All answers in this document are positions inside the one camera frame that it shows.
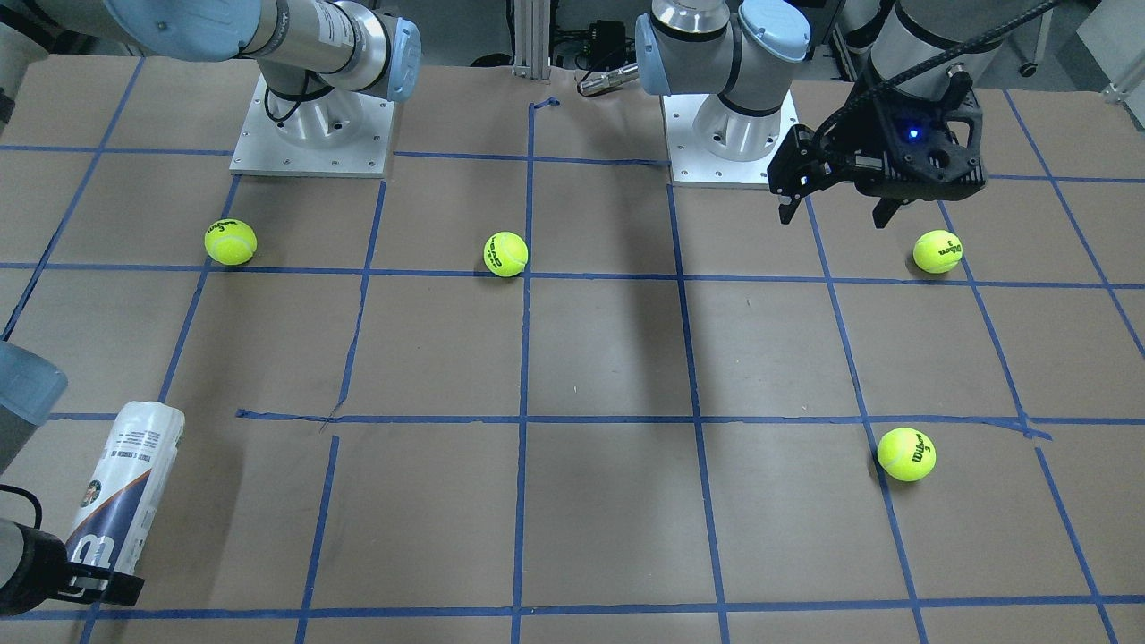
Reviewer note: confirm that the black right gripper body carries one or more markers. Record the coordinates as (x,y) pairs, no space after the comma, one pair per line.
(38,562)

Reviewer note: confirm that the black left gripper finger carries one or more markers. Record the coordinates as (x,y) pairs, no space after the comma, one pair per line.
(884,210)
(788,206)

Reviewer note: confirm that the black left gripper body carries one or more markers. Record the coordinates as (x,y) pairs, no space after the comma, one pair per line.
(864,131)

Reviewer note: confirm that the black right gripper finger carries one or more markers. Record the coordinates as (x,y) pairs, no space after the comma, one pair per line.
(103,588)

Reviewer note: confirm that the tennis ball can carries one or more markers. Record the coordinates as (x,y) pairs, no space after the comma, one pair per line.
(121,500)

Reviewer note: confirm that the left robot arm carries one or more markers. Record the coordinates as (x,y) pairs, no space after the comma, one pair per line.
(747,56)

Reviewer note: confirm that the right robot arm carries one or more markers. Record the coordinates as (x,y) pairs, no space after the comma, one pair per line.
(332,73)

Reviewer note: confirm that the tennis ball by base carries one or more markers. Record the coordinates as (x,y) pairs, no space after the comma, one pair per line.
(937,252)
(230,242)

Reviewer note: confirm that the tennis ball near left gripper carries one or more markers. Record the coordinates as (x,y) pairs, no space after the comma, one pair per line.
(906,454)

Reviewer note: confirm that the middle tennis ball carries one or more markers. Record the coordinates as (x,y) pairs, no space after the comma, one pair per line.
(506,254)

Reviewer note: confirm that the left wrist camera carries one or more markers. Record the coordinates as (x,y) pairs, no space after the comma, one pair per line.
(933,141)

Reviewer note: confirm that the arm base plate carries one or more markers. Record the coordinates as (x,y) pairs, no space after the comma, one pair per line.
(712,146)
(339,135)

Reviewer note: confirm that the aluminium frame post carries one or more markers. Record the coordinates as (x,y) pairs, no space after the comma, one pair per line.
(531,23)

